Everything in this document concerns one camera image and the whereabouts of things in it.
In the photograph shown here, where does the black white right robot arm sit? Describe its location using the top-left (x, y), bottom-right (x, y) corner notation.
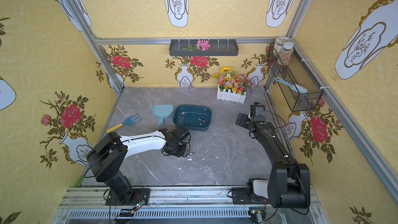
top-left (235, 102), bottom-right (311, 209)

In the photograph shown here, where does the light blue dustpan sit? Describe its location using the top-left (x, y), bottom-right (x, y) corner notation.
top-left (152, 104), bottom-right (174, 126)

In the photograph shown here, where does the glass jar white lid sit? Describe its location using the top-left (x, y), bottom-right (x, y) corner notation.
top-left (274, 37), bottom-right (292, 55)

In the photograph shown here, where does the black wire mesh basket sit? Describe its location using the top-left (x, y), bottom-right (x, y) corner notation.
top-left (264, 43), bottom-right (323, 112)

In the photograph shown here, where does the spice jar white lid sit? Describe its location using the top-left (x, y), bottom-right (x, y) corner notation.
top-left (277, 41), bottom-right (294, 65)

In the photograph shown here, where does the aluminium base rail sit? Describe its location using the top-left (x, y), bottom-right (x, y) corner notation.
top-left (51, 185), bottom-right (329, 224)

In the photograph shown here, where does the white fence flower box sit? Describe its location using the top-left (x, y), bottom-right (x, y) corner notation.
top-left (212, 66), bottom-right (255, 104)

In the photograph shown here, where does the blue rake yellow handle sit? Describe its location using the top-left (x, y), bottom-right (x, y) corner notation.
top-left (106, 114), bottom-right (142, 133)

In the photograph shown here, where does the teal plastic storage box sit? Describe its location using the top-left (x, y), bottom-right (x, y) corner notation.
top-left (173, 105), bottom-right (212, 131)

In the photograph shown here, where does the pink flower on shelf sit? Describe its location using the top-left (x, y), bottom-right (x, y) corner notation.
top-left (195, 39), bottom-right (211, 50)

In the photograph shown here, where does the dark wall shelf tray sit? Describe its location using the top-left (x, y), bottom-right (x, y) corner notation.
top-left (169, 38), bottom-right (239, 57)

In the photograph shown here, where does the light blue brush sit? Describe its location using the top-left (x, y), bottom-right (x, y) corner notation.
top-left (274, 77), bottom-right (308, 94)

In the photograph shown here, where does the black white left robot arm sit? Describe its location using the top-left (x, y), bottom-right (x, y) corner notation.
top-left (87, 126), bottom-right (191, 206)

